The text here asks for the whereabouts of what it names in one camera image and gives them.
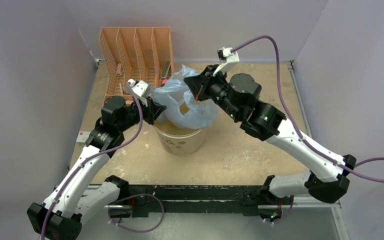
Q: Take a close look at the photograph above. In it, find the pink plastic file organizer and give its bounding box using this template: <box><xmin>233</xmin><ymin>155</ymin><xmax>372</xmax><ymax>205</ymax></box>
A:
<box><xmin>99</xmin><ymin>26</ymin><xmax>175</xmax><ymax>104</ymax></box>

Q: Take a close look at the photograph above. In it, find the blue plastic trash bag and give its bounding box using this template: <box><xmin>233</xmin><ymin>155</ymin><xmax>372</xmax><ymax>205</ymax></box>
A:
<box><xmin>152</xmin><ymin>65</ymin><xmax>219</xmax><ymax>130</ymax></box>

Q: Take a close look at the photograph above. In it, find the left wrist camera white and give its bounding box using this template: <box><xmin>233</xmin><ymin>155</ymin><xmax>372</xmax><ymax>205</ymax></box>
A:
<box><xmin>125</xmin><ymin>79</ymin><xmax>152</xmax><ymax>107</ymax></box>

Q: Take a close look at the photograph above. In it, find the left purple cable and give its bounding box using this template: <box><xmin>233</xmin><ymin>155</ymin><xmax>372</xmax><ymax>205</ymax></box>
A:
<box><xmin>39</xmin><ymin>82</ymin><xmax>145</xmax><ymax>240</ymax></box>

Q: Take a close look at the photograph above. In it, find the beige capybara trash bin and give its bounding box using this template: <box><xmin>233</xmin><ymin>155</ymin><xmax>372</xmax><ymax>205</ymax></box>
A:
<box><xmin>153</xmin><ymin>109</ymin><xmax>208</xmax><ymax>156</ymax></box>

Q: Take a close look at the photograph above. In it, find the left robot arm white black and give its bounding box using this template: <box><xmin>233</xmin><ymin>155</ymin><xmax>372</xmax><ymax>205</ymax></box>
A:
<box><xmin>27</xmin><ymin>95</ymin><xmax>166</xmax><ymax>240</ymax></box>

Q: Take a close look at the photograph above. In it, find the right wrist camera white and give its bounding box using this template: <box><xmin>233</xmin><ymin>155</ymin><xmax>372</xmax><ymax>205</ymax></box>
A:
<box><xmin>212</xmin><ymin>47</ymin><xmax>240</xmax><ymax>77</ymax></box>

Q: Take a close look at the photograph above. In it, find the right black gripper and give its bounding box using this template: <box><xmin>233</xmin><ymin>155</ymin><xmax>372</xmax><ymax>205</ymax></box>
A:
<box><xmin>184</xmin><ymin>65</ymin><xmax>242</xmax><ymax>121</ymax></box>

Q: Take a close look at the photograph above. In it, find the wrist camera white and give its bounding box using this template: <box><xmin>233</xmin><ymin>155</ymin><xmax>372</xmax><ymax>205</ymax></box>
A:
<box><xmin>125</xmin><ymin>79</ymin><xmax>152</xmax><ymax>107</ymax></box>
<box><xmin>212</xmin><ymin>47</ymin><xmax>240</xmax><ymax>77</ymax></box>

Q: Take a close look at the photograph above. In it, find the grey pen case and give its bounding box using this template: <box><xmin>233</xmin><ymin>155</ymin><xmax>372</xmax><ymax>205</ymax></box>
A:
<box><xmin>160</xmin><ymin>61</ymin><xmax>171</xmax><ymax>79</ymax></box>

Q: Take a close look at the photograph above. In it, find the aluminium frame rail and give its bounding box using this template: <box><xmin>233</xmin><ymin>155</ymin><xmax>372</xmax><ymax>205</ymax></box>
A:
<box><xmin>39</xmin><ymin>183</ymin><xmax>350</xmax><ymax>240</ymax></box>

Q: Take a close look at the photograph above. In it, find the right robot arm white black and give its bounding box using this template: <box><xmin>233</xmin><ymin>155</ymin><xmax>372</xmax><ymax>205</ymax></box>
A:
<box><xmin>183</xmin><ymin>65</ymin><xmax>356</xmax><ymax>204</ymax></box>

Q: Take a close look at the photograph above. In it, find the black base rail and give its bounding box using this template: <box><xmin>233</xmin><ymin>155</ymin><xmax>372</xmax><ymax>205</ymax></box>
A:
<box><xmin>110</xmin><ymin>183</ymin><xmax>294</xmax><ymax>219</ymax></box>

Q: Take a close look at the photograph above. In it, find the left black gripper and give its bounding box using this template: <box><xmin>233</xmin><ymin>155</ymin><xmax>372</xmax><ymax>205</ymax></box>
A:
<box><xmin>117</xmin><ymin>95</ymin><xmax>166</xmax><ymax>133</ymax></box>

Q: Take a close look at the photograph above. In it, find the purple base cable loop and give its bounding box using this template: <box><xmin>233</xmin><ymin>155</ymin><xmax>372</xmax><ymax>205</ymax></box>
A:
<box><xmin>107</xmin><ymin>193</ymin><xmax>165</xmax><ymax>234</ymax></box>

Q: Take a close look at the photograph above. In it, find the white red small box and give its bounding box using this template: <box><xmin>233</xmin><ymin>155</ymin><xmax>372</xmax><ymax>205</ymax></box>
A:
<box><xmin>76</xmin><ymin>131</ymin><xmax>91</xmax><ymax>144</ymax></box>

